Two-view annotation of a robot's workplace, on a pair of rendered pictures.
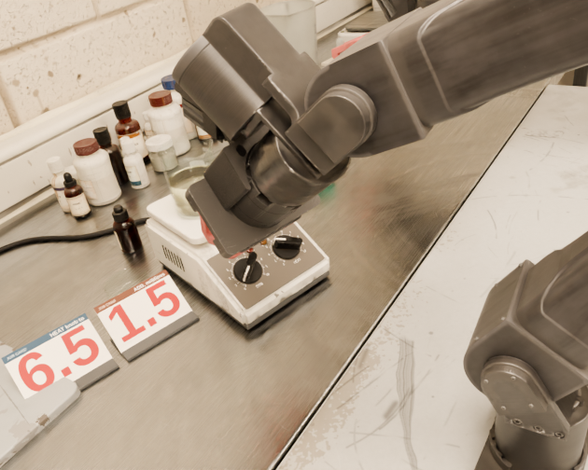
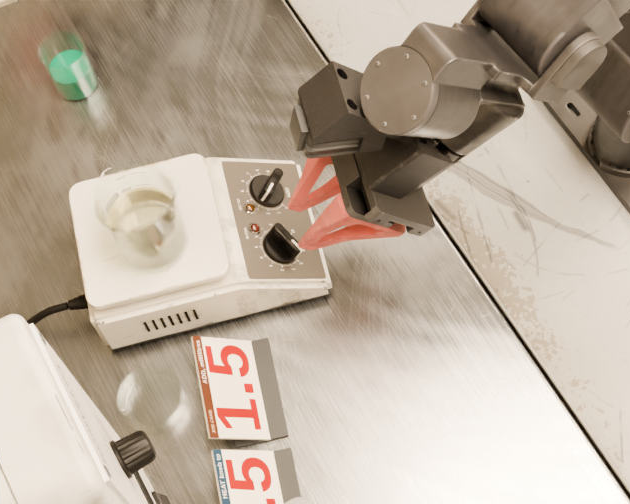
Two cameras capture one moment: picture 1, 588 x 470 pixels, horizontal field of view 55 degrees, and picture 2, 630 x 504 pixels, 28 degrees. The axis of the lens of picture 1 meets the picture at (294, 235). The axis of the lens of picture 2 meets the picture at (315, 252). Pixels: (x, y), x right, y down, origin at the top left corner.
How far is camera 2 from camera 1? 76 cm
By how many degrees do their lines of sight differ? 46
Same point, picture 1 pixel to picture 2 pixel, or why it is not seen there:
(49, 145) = not seen: outside the picture
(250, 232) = (419, 196)
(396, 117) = (606, 29)
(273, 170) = (492, 130)
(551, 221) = not seen: outside the picture
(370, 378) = (473, 217)
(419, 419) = (544, 205)
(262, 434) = (480, 336)
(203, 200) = (391, 209)
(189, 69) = (433, 116)
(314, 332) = not seen: hidden behind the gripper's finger
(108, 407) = (349, 472)
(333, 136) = (583, 75)
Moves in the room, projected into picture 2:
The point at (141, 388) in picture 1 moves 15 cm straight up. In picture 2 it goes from (342, 431) to (326, 367)
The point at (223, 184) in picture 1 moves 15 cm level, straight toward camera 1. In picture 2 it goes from (409, 178) to (624, 221)
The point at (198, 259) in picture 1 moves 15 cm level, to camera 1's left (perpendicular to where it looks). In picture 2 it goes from (239, 286) to (160, 452)
